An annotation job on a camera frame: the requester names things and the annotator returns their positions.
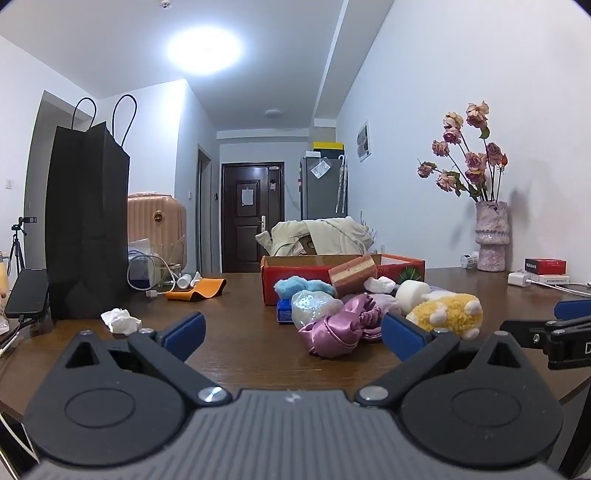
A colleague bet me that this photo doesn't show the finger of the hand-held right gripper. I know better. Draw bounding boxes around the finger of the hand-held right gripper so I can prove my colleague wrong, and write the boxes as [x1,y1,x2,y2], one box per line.
[499,319,554,352]
[545,299,591,330]

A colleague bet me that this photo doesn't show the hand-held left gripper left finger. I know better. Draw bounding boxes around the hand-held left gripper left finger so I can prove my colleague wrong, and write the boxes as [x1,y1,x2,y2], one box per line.
[62,311,232,408]

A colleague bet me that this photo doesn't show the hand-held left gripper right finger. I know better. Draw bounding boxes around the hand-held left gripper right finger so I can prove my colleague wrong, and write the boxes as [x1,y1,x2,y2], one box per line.
[355,313,527,408]

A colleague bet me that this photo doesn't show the yellow plush toy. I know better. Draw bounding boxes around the yellow plush toy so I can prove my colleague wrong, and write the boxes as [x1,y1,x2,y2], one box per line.
[406,295,484,342]

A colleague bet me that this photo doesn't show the pink satin scrunchie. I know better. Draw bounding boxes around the pink satin scrunchie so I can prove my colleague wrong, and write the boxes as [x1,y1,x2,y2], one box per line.
[298,294,387,359]

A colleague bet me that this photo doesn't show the red cardboard box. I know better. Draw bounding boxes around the red cardboard box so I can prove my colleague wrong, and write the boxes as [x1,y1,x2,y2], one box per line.
[260,253,426,306]

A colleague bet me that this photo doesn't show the white crumpled soft piece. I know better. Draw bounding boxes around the white crumpled soft piece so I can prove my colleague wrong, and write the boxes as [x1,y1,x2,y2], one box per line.
[364,276,397,295]

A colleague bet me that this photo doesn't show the white marshmallow-shaped toy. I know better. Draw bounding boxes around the white marshmallow-shaped toy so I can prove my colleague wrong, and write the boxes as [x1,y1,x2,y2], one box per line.
[396,280,433,317]

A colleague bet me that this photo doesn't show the red and black box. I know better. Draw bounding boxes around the red and black box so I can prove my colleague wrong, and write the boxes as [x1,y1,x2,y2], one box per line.
[525,257,568,277]

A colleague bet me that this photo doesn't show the crumpled white tissue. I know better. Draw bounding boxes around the crumpled white tissue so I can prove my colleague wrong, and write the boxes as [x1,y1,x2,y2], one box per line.
[100,308,143,334]

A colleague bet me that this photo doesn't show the clear glass jar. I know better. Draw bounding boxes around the clear glass jar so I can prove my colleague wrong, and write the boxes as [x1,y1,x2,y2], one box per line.
[161,235,186,282]

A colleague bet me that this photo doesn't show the white and blue box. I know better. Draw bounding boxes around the white and blue box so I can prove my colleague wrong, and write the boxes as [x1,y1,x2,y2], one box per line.
[128,240,163,288]

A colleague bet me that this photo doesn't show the iridescent glitter pouch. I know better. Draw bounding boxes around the iridescent glitter pouch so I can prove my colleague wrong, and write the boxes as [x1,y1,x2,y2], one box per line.
[291,290,345,329]

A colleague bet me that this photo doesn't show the pink textured vase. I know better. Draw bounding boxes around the pink textured vase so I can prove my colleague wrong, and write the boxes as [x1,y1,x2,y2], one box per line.
[475,200,509,272]

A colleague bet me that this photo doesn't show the blue fluffy plush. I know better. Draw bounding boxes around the blue fluffy plush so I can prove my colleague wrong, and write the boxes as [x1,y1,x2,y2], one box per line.
[274,276,337,301]

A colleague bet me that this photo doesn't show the pink suitcase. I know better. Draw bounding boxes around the pink suitcase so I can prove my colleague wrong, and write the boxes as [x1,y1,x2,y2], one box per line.
[128,194,188,278]

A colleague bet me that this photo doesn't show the beige coat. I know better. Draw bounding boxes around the beige coat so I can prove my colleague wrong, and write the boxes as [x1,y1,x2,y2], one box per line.
[255,216,376,257]

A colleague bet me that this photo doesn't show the brown chair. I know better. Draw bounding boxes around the brown chair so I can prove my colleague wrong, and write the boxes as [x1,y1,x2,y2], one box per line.
[277,233,319,257]

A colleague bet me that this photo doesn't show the dark brown door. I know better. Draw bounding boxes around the dark brown door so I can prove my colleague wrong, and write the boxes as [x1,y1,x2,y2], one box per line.
[221,161,285,273]

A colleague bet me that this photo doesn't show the black paper bag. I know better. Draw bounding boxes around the black paper bag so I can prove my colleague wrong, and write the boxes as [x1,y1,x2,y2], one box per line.
[45,94,138,322]

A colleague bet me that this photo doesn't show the folded white umbrella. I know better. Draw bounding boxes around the folded white umbrella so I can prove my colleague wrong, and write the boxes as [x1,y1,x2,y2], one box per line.
[335,154,348,214]

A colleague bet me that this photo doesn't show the black smartphone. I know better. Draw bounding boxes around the black smartphone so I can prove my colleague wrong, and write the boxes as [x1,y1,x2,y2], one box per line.
[4,269,49,319]

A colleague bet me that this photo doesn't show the grey refrigerator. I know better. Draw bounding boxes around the grey refrigerator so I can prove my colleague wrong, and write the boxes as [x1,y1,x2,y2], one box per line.
[300,154,348,221]

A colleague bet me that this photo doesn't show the dried pink roses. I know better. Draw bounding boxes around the dried pink roses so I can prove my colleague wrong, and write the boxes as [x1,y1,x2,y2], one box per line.
[417,100,509,203]

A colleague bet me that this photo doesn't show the round ceiling lamp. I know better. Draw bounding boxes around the round ceiling lamp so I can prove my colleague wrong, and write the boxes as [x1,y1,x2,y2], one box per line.
[166,22,244,75]

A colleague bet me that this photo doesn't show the orange cloth strap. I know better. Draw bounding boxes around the orange cloth strap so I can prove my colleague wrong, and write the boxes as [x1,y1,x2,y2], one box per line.
[165,278,228,304]

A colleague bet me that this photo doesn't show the white cable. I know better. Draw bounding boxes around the white cable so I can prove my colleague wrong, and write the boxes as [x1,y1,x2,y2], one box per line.
[127,251,185,297]

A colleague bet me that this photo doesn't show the small camera tripod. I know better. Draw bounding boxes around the small camera tripod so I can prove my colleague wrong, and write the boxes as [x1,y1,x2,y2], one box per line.
[11,215,38,278]

